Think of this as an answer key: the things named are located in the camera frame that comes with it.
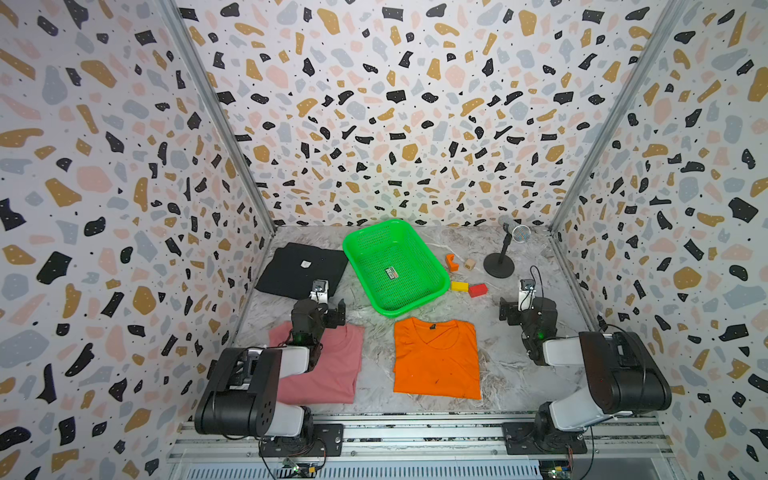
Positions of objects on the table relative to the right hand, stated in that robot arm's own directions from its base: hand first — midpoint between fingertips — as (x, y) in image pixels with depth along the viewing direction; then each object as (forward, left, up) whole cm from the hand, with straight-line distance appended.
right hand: (521, 296), depth 95 cm
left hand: (-3, +60, +3) cm, 61 cm away
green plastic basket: (+15, +41, -5) cm, 44 cm away
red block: (+7, +11, -7) cm, 15 cm away
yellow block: (+7, +18, -5) cm, 20 cm away
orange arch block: (+16, +20, -5) cm, 26 cm away
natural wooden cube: (+17, +14, -4) cm, 22 cm away
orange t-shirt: (-19, +27, -4) cm, 34 cm away
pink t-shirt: (-26, +56, -3) cm, 62 cm away
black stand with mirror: (+17, +2, -5) cm, 18 cm away
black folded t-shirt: (+12, +78, -4) cm, 79 cm away
